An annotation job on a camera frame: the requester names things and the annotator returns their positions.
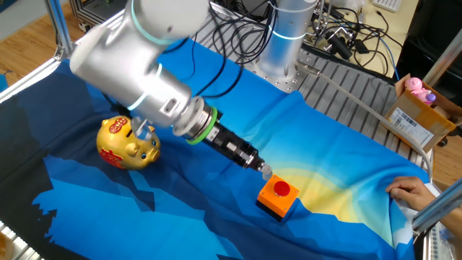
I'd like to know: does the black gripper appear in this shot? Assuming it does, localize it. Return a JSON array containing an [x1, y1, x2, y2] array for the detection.
[[202, 122, 274, 181]]

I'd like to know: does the blue printed cloth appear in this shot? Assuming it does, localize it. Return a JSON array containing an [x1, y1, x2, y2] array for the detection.
[[0, 38, 435, 260]]

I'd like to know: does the person's bare forearm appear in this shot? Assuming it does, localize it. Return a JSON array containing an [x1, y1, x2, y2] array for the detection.
[[428, 200, 462, 241]]

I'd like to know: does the gold piggy bank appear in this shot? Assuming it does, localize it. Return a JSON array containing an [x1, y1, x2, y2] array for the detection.
[[95, 115, 162, 171]]

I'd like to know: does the person's bare hand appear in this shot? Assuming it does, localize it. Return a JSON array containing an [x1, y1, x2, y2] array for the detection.
[[385, 175, 436, 212]]

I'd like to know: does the orange box with red button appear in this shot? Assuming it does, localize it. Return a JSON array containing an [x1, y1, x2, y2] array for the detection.
[[255, 173, 301, 222]]

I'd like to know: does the cardboard box with shipping label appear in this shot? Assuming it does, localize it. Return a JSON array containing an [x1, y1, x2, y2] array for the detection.
[[381, 73, 462, 155]]

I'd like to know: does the pink plastic toy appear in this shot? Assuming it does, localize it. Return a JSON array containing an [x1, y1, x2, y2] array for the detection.
[[404, 76, 437, 106]]

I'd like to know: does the beige desk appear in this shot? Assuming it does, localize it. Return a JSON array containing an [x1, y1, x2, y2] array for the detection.
[[306, 0, 420, 79]]

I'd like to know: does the white keyboard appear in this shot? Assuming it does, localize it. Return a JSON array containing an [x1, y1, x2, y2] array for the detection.
[[371, 0, 404, 14]]

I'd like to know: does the black office chair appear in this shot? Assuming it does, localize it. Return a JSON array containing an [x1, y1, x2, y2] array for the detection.
[[394, 0, 462, 108]]

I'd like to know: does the striped aluminium profile rack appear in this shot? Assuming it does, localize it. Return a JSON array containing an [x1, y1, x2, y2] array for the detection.
[[69, 0, 128, 34]]

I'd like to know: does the cardboard box with brown tape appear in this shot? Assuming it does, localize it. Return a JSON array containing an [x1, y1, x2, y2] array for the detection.
[[0, 230, 16, 260]]

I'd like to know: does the green wrist flange ring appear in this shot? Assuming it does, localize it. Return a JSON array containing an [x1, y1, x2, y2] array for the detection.
[[185, 106, 219, 147]]

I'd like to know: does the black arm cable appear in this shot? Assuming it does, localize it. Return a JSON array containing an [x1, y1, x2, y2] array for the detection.
[[187, 32, 247, 100]]

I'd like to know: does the black cable bundle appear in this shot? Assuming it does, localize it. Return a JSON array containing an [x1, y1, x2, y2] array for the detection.
[[209, 0, 281, 66]]

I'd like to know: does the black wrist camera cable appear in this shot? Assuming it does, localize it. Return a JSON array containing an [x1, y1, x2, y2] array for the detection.
[[102, 91, 124, 110]]

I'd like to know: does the blue cable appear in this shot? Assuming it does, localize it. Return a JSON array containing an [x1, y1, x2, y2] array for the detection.
[[374, 33, 402, 82]]

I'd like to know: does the aluminium frame post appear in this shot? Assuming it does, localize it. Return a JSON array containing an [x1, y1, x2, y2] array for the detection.
[[411, 178, 462, 236], [43, 0, 75, 61], [421, 27, 462, 88]]

